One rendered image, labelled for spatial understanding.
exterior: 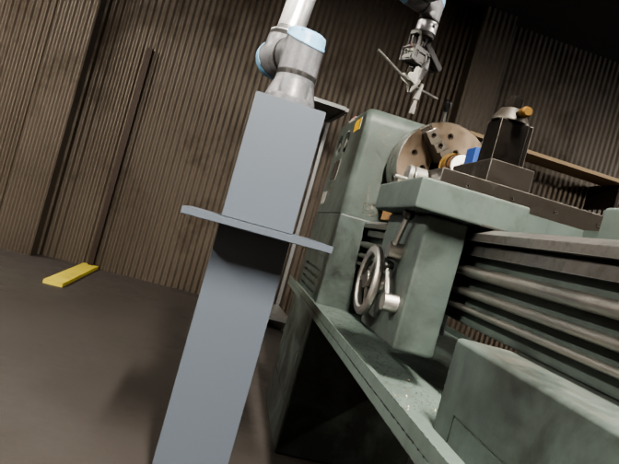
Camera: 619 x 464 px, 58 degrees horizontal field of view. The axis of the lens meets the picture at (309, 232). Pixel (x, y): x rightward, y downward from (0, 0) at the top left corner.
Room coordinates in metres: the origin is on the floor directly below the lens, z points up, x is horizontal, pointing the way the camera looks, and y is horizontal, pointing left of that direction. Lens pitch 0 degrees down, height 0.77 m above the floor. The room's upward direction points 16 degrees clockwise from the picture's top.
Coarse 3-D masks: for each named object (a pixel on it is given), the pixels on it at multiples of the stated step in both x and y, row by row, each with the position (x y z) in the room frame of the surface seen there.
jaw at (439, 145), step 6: (426, 132) 1.75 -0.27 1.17; (432, 132) 1.76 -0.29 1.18; (426, 138) 1.77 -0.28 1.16; (432, 138) 1.76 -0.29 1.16; (438, 138) 1.76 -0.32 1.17; (426, 144) 1.79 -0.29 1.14; (432, 144) 1.76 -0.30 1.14; (438, 144) 1.74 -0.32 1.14; (444, 144) 1.74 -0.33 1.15; (432, 150) 1.77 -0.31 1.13; (438, 150) 1.74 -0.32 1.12; (444, 150) 1.72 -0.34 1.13; (450, 150) 1.72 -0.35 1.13; (432, 156) 1.79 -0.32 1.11; (438, 156) 1.74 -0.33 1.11; (444, 156) 1.72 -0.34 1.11; (432, 162) 1.81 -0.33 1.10; (438, 162) 1.76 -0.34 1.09
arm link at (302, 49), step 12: (288, 36) 1.58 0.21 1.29; (300, 36) 1.55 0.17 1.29; (312, 36) 1.56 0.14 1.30; (276, 48) 1.62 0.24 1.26; (288, 48) 1.57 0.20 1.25; (300, 48) 1.55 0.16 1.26; (312, 48) 1.56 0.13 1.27; (324, 48) 1.61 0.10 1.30; (276, 60) 1.63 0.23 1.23; (288, 60) 1.56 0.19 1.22; (300, 60) 1.55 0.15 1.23; (312, 60) 1.57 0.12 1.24; (312, 72) 1.57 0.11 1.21
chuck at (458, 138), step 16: (432, 128) 1.80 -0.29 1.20; (448, 128) 1.80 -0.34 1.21; (464, 128) 1.81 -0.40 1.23; (400, 144) 1.83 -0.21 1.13; (416, 144) 1.79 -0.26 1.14; (448, 144) 1.80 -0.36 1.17; (464, 144) 1.81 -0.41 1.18; (480, 144) 1.82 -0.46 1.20; (400, 160) 1.79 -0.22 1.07; (416, 160) 1.79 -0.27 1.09; (432, 160) 1.80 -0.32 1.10
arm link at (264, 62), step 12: (288, 0) 1.71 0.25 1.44; (300, 0) 1.69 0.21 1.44; (312, 0) 1.71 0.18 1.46; (288, 12) 1.69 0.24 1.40; (300, 12) 1.69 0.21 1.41; (288, 24) 1.69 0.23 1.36; (300, 24) 1.70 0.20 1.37; (276, 36) 1.67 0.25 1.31; (264, 48) 1.70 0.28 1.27; (264, 60) 1.69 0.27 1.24; (264, 72) 1.72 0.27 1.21
